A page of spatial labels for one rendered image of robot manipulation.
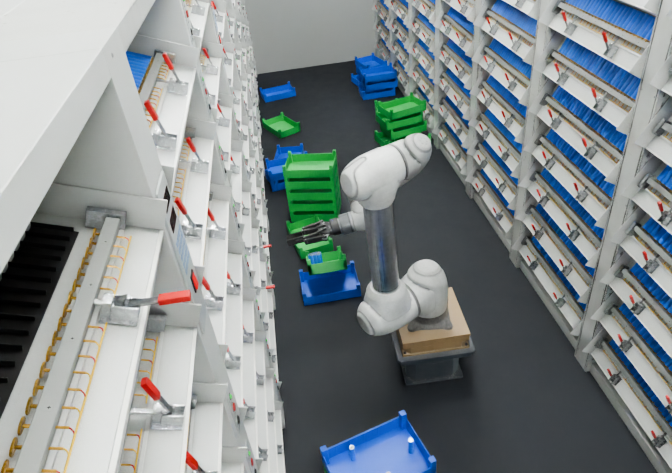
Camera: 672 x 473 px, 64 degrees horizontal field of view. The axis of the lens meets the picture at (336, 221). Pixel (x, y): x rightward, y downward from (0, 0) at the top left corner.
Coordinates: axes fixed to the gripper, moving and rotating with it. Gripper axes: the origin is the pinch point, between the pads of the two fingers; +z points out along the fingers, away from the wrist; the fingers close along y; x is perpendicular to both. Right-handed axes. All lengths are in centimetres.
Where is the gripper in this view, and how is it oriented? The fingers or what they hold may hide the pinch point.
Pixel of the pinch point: (294, 238)
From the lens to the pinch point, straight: 233.0
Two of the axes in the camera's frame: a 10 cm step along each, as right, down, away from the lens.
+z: -9.6, 2.8, 0.2
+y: -1.4, -5.5, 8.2
